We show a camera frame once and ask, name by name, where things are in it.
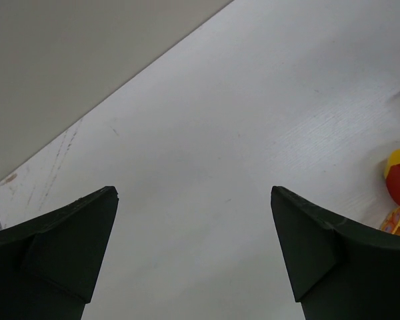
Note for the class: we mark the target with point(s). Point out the yellow printed lego brick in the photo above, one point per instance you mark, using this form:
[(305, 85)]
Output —
[(391, 223)]

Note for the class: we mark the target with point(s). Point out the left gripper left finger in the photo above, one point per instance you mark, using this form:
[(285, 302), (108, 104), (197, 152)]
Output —
[(49, 265)]

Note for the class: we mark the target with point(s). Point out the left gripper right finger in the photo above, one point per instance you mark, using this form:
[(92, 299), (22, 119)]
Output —
[(338, 268)]

